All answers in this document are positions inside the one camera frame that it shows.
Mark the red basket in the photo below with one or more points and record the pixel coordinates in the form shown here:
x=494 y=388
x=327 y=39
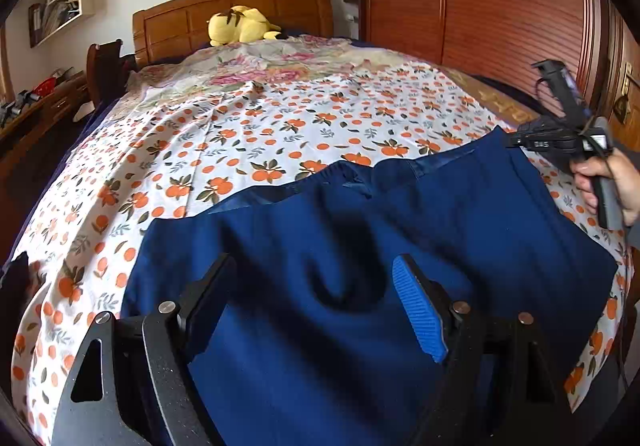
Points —
x=44 y=87

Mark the black cloth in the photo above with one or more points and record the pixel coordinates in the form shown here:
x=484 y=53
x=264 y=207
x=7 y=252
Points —
x=12 y=306

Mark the floral quilt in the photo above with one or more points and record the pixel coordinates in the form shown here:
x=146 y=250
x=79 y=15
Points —
x=260 y=66

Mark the wooden chair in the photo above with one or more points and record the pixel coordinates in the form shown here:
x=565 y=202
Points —
x=102 y=71

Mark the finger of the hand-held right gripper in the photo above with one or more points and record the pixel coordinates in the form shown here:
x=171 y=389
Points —
x=535 y=140

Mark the orange fruit print bed sheet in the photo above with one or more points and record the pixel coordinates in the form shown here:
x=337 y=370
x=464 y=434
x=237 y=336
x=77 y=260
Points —
x=225 y=146

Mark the blue suit jacket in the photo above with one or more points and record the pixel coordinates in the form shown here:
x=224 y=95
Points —
x=350 y=316

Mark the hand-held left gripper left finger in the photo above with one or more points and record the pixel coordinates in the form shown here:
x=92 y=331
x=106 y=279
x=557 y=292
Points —
x=212 y=306

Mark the wooden desk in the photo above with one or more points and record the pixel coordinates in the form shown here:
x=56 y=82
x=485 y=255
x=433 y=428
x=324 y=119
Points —
x=40 y=126

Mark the person's right hand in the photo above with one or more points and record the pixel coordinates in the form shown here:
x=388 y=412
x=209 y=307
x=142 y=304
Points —
x=625 y=181

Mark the wooden headboard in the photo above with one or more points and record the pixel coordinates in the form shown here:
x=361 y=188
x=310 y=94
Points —
x=170 y=21

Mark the yellow plush toy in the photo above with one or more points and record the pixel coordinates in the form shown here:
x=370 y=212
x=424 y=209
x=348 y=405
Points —
x=240 y=26

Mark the wooden slatted wardrobe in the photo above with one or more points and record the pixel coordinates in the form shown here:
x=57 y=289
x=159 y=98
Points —
x=475 y=1

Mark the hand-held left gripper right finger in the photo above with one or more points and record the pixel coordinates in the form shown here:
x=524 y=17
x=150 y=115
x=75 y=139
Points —
x=417 y=306

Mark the white wall shelf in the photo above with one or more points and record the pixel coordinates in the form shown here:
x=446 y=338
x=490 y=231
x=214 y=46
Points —
x=70 y=1

